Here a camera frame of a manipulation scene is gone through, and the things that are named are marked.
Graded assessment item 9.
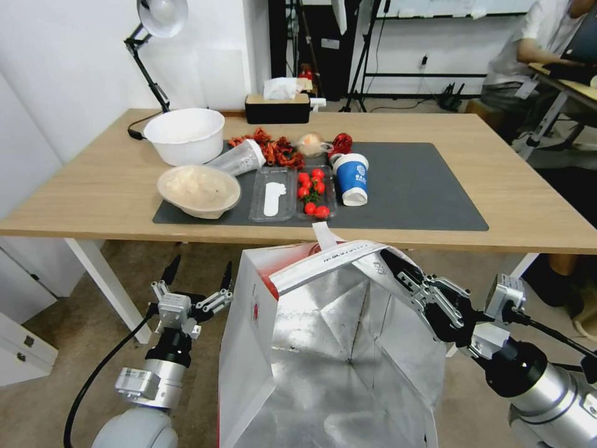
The dark laptop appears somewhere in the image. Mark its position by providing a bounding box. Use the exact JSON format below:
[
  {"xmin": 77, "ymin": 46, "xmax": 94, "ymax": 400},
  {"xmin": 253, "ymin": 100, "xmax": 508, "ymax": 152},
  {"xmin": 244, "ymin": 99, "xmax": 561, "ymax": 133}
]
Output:
[{"xmin": 558, "ymin": 8, "xmax": 597, "ymax": 67}]

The wooden stool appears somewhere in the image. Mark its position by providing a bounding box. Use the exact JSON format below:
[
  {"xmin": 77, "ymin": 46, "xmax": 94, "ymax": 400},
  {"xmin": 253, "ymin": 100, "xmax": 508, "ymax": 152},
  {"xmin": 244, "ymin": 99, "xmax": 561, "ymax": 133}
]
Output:
[{"xmin": 465, "ymin": 98, "xmax": 507, "ymax": 129}]

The wooden table with white legs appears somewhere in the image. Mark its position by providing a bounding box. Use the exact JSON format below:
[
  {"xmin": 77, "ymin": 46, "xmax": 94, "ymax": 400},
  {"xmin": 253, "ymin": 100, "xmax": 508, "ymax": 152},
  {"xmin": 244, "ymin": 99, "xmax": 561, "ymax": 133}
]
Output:
[{"xmin": 0, "ymin": 108, "xmax": 597, "ymax": 346}]

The white box with black latches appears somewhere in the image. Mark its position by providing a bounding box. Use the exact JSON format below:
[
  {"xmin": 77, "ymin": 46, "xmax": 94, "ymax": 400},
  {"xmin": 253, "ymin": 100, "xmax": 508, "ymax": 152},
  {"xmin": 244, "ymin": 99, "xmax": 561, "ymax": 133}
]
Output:
[{"xmin": 0, "ymin": 311, "xmax": 60, "ymax": 388}]

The beige pulp bowl with food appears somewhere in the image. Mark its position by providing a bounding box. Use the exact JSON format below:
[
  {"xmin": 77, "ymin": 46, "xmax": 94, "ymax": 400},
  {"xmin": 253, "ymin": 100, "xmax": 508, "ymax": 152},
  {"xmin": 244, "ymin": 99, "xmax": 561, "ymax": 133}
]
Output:
[{"xmin": 157, "ymin": 164, "xmax": 242, "ymax": 220}]

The dark grey table mat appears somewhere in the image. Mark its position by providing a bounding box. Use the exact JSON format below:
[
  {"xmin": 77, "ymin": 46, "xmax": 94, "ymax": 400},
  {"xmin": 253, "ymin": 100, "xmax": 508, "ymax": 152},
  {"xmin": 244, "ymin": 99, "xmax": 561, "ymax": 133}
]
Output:
[{"xmin": 152, "ymin": 141, "xmax": 489, "ymax": 233}]

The white tissue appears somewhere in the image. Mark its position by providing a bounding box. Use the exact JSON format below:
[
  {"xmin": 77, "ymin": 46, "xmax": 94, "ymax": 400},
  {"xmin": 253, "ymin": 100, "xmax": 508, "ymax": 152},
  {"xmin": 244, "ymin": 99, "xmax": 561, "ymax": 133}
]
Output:
[{"xmin": 262, "ymin": 77, "xmax": 300, "ymax": 100}]

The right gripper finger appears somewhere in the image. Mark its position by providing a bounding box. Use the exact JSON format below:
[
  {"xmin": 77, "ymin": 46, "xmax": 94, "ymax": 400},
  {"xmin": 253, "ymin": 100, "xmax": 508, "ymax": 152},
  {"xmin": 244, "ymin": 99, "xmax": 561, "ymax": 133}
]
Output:
[
  {"xmin": 382, "ymin": 250, "xmax": 472, "ymax": 301},
  {"xmin": 397, "ymin": 274, "xmax": 466, "ymax": 330}
]

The blue paper cup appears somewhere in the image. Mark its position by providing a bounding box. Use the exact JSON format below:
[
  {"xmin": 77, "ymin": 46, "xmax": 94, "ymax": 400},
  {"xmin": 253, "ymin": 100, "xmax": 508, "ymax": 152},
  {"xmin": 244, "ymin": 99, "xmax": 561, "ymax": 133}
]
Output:
[{"xmin": 335, "ymin": 152, "xmax": 372, "ymax": 207}]

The black tripod stand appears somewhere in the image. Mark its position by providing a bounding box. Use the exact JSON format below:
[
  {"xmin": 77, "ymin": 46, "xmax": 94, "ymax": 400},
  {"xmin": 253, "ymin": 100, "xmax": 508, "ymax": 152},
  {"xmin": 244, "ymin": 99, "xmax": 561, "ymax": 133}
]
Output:
[{"xmin": 338, "ymin": 0, "xmax": 391, "ymax": 113}]

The person's leg with black shoe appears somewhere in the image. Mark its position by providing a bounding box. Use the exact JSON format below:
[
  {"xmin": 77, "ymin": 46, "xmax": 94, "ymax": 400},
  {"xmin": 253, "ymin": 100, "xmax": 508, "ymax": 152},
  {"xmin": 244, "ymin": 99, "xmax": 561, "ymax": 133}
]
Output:
[{"xmin": 524, "ymin": 253, "xmax": 590, "ymax": 320}]

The clear bag with orange food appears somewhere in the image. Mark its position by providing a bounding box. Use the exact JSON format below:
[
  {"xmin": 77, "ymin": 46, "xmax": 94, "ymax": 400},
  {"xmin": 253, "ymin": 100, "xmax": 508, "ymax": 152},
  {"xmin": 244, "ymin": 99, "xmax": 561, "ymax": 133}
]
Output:
[{"xmin": 297, "ymin": 132, "xmax": 335, "ymax": 157}]

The white cabinet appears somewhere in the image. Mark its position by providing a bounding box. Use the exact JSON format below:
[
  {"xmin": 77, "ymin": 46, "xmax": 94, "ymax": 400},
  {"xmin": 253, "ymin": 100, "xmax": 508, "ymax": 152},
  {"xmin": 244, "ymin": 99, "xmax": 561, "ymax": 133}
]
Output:
[{"xmin": 0, "ymin": 236, "xmax": 106, "ymax": 325}]

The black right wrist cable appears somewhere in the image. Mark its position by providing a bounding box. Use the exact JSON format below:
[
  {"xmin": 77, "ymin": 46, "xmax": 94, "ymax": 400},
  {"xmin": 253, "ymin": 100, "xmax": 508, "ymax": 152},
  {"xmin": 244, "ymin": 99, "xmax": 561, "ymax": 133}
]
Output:
[{"xmin": 511, "ymin": 306, "xmax": 597, "ymax": 374}]

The clear plastic clamshell container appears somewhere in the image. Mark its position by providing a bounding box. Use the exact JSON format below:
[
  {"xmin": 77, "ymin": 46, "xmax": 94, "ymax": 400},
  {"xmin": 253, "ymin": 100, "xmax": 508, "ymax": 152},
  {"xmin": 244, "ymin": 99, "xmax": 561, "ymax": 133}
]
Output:
[{"xmin": 248, "ymin": 164, "xmax": 338, "ymax": 223}]

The black router with antennas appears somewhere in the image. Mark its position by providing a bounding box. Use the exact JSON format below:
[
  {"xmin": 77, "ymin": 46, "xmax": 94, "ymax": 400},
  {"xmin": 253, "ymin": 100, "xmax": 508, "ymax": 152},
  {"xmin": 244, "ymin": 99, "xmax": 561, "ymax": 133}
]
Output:
[{"xmin": 438, "ymin": 82, "xmax": 467, "ymax": 112}]

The white foil-lined delivery bag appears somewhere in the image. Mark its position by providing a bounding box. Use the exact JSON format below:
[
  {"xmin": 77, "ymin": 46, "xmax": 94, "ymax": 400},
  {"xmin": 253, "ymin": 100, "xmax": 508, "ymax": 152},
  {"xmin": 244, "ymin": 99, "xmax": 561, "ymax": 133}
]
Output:
[{"xmin": 216, "ymin": 223, "xmax": 448, "ymax": 448}]

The black tissue box wooden lid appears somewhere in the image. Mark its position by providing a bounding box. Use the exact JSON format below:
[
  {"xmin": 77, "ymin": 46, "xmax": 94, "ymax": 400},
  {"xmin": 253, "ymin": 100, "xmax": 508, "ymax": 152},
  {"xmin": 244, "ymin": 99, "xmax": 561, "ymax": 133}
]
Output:
[{"xmin": 244, "ymin": 93, "xmax": 312, "ymax": 124}]

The black lamp cable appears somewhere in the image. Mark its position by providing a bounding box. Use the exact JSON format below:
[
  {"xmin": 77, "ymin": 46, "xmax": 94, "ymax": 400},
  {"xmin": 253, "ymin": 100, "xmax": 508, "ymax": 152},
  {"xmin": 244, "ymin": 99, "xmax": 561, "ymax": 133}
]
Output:
[{"xmin": 127, "ymin": 111, "xmax": 157, "ymax": 141}]

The wooden desk white frame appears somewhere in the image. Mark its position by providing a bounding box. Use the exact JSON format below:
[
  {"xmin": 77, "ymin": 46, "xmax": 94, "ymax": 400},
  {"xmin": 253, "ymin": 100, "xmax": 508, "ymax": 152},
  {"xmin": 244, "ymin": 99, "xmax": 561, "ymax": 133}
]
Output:
[{"xmin": 512, "ymin": 63, "xmax": 597, "ymax": 162}]

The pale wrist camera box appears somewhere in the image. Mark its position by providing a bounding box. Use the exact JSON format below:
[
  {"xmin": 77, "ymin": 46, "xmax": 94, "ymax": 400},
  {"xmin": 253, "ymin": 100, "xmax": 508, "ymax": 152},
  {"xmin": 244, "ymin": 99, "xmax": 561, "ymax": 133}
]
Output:
[
  {"xmin": 486, "ymin": 274, "xmax": 527, "ymax": 324},
  {"xmin": 157, "ymin": 292, "xmax": 193, "ymax": 335}
]

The white plastic bowl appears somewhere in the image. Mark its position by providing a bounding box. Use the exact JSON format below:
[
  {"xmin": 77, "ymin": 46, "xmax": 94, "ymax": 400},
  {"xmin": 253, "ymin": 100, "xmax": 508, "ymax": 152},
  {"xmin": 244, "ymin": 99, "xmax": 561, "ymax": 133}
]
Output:
[{"xmin": 143, "ymin": 108, "xmax": 226, "ymax": 167}]

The person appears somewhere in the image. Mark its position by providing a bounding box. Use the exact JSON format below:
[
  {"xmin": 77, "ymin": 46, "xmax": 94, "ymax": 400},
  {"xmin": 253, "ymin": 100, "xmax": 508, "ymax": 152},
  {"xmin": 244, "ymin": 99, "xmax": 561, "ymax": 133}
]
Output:
[{"xmin": 480, "ymin": 0, "xmax": 597, "ymax": 141}]

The red crumpled wrapper pile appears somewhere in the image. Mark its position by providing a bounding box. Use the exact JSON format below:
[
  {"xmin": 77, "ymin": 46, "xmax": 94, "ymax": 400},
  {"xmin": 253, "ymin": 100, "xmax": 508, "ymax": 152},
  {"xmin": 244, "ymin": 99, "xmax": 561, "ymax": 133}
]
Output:
[
  {"xmin": 227, "ymin": 126, "xmax": 272, "ymax": 146},
  {"xmin": 262, "ymin": 136, "xmax": 307, "ymax": 171}
]

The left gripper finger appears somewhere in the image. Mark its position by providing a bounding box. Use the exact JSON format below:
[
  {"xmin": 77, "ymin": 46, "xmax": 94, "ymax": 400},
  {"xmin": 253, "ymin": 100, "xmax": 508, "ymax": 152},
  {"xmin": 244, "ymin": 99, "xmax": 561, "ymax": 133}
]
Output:
[
  {"xmin": 192, "ymin": 260, "xmax": 234, "ymax": 323},
  {"xmin": 150, "ymin": 254, "xmax": 182, "ymax": 302}
]

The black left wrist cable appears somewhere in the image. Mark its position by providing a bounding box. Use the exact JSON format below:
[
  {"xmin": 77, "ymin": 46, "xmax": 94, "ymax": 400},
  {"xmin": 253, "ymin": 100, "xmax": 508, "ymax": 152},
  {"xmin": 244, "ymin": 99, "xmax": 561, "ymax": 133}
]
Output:
[{"xmin": 63, "ymin": 303, "xmax": 162, "ymax": 448}]

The clear plastic shaker bottle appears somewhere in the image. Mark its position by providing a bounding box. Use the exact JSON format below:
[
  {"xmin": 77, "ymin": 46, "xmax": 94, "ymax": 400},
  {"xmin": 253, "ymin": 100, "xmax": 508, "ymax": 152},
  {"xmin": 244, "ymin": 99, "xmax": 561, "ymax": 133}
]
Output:
[{"xmin": 205, "ymin": 139, "xmax": 267, "ymax": 177}]

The black cabinet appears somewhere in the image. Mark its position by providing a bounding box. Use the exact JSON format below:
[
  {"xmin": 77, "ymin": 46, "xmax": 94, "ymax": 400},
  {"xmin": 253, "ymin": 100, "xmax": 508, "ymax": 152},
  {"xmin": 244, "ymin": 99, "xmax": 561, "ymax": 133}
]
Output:
[{"xmin": 269, "ymin": 0, "xmax": 363, "ymax": 102}]

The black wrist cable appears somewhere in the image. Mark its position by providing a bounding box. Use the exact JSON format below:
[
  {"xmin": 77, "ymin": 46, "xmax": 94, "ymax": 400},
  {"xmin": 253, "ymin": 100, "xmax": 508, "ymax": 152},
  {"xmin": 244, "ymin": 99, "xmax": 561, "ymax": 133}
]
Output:
[
  {"xmin": 511, "ymin": 306, "xmax": 597, "ymax": 374},
  {"xmin": 63, "ymin": 303, "xmax": 162, "ymax": 448}
]

